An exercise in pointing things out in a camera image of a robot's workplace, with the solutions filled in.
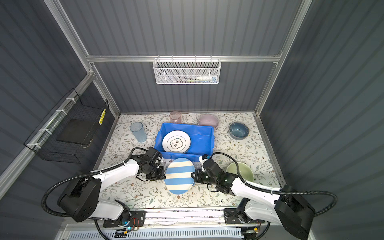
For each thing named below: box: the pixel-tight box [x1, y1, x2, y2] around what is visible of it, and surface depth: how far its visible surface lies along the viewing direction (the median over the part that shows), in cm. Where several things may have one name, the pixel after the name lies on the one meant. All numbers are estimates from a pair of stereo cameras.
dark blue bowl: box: [229, 122, 250, 140], surface depth 108 cm
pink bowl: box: [198, 114, 219, 130], surface depth 114 cm
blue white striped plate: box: [164, 158, 196, 195], surface depth 86 cm
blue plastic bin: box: [154, 123, 215, 162], surface depth 104 cm
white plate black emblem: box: [162, 130, 192, 154], surface depth 102 cm
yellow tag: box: [98, 108, 106, 126], surface depth 84 cm
